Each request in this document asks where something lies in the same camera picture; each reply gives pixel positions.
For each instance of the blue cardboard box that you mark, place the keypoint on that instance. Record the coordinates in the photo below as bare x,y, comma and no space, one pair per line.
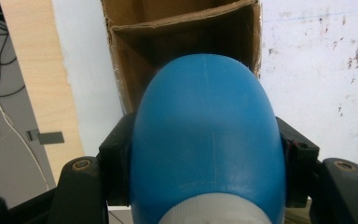
180,34

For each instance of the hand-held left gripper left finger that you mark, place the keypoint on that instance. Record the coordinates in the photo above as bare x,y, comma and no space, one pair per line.
118,155

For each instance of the grey tape strip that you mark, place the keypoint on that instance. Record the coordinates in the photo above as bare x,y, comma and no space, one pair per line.
48,137

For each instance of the white paper sheet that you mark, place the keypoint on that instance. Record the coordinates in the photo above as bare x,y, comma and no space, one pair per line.
307,93

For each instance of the blue bottle with white cap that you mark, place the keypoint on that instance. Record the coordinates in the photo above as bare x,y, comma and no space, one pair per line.
208,133

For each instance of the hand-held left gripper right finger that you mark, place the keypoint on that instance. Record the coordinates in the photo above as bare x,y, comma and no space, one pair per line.
298,161

